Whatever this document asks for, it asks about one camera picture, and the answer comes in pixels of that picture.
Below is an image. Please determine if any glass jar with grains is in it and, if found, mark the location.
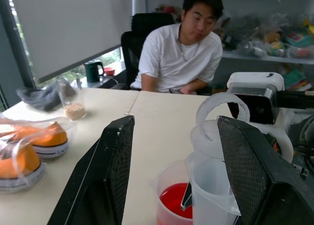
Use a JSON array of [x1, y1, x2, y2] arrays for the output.
[[55, 78, 87, 122]]

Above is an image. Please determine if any man in white t-shirt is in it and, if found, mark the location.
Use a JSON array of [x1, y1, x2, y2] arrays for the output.
[[130, 0, 224, 95]]

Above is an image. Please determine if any white shelf with bagged toys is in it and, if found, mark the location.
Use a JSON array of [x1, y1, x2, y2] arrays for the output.
[[220, 0, 314, 91]]

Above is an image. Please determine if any clear cup with red liquid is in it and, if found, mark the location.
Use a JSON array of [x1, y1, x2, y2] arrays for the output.
[[150, 160, 195, 225]]

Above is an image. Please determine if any empty translucent measuring cup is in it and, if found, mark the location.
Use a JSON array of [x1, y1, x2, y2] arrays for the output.
[[185, 152, 242, 225]]

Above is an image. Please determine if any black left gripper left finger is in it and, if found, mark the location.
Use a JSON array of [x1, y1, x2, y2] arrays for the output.
[[48, 115, 135, 225]]

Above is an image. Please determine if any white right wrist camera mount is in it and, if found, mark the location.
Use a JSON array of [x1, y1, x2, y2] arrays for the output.
[[226, 72, 294, 163]]

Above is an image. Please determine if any dark window frame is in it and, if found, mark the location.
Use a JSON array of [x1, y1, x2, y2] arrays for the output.
[[0, 0, 35, 110]]

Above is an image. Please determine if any black office chair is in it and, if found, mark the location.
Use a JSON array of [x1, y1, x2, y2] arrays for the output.
[[110, 12, 176, 90]]

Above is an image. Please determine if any grey cloth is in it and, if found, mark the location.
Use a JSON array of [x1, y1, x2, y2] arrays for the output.
[[16, 80, 77, 112]]

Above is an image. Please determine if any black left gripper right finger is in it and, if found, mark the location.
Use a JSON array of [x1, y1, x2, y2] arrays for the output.
[[216, 115, 314, 225]]

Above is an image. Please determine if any bagged orange cake, front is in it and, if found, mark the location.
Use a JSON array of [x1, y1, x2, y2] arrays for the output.
[[0, 139, 45, 193]]

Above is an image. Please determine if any white roller blind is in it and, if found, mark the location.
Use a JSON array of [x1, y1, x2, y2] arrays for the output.
[[9, 0, 133, 84]]

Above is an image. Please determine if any dark green electric kettle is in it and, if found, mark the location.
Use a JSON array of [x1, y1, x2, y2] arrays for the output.
[[84, 59, 105, 84]]

